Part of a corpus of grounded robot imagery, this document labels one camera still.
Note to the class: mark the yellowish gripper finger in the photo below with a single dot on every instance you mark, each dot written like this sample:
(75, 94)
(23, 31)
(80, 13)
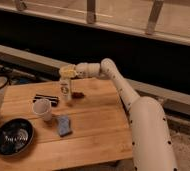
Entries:
(67, 72)

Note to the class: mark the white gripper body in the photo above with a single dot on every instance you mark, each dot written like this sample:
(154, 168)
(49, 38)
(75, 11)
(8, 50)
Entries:
(81, 70)

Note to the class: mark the small white bottle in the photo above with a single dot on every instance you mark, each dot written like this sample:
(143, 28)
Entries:
(66, 89)

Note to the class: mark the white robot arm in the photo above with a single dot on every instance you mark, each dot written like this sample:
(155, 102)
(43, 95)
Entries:
(151, 142)

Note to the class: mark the small dark red object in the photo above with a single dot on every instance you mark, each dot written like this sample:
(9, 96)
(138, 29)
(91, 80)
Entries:
(78, 95)

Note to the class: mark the white plastic cup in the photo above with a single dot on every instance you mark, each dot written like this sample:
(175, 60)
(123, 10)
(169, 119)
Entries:
(43, 109)

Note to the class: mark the black bowl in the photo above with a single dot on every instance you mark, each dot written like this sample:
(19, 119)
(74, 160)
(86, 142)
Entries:
(15, 136)

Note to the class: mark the metal rail bracket middle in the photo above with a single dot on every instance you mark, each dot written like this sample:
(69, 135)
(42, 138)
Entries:
(91, 12)

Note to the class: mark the metal rail bracket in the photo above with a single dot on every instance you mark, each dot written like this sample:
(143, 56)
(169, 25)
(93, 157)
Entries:
(153, 17)
(91, 12)

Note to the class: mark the metal rail bracket right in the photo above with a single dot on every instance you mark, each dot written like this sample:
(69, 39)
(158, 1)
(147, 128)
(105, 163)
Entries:
(153, 17)

